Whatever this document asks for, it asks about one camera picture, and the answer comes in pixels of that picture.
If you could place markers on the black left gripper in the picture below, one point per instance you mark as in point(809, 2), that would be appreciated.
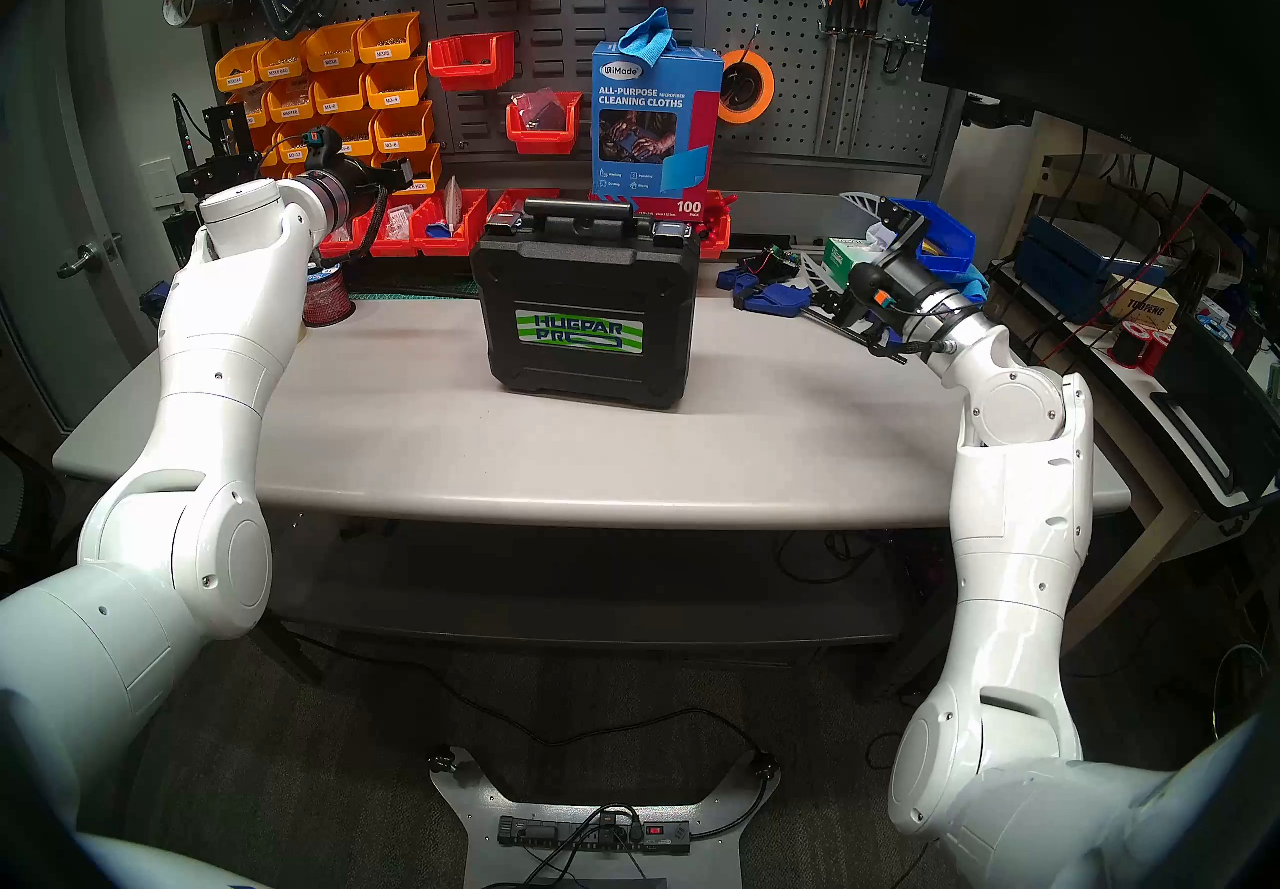
point(365, 177)

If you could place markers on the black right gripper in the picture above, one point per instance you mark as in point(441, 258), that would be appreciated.
point(885, 287)

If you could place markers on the black plastic tool box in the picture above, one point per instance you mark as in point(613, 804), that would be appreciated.
point(560, 277)

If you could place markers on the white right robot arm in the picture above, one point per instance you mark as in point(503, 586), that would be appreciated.
point(1020, 517)

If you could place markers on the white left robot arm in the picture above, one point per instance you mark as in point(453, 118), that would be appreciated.
point(220, 327)

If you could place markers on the green white Kimtech tissue box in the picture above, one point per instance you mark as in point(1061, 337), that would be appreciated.
point(845, 262)

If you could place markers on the blue cleaning cloths box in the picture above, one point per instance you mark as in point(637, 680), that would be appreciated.
point(650, 97)

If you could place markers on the small cardboard box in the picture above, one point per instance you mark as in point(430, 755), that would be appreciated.
point(1150, 305)

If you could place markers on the yellow parts bin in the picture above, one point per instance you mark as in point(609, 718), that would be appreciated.
point(340, 92)
point(425, 172)
point(350, 125)
point(390, 37)
point(283, 59)
point(403, 127)
point(335, 47)
point(298, 137)
point(290, 100)
point(270, 142)
point(272, 169)
point(296, 170)
point(240, 69)
point(397, 84)
point(258, 109)

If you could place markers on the red parts bin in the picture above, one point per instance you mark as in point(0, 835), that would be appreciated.
point(400, 242)
point(718, 237)
point(530, 197)
point(335, 247)
point(545, 137)
point(440, 237)
point(472, 65)

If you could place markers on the blue plastic clamp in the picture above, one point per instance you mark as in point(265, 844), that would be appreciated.
point(770, 299)

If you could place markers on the large blue plastic bin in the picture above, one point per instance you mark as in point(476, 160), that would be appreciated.
point(950, 232)

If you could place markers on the green cutting mat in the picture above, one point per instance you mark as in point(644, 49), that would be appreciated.
point(420, 294)

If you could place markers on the black metal fixture stand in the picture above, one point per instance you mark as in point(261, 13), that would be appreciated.
point(225, 167)

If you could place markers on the orange tape roll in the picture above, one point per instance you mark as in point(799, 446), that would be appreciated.
point(768, 82)

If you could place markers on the maroon plastic bag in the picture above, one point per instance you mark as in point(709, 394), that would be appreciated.
point(540, 109)

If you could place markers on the blue bench vise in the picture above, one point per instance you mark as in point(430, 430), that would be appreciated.
point(153, 300)

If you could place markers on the dark grey pegboard panel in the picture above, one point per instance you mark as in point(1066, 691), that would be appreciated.
point(590, 17)

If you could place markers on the blue microfiber cloth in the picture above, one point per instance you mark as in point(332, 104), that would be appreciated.
point(650, 32)

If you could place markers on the black equipment case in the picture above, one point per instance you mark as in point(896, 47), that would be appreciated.
point(1225, 407)

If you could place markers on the wooden side table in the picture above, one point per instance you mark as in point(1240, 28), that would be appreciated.
point(1140, 562)

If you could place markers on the black power strip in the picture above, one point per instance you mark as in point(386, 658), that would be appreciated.
point(560, 834)

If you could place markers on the white wall switch plate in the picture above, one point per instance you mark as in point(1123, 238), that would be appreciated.
point(160, 185)

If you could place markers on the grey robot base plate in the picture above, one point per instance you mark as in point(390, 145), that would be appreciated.
point(715, 862)

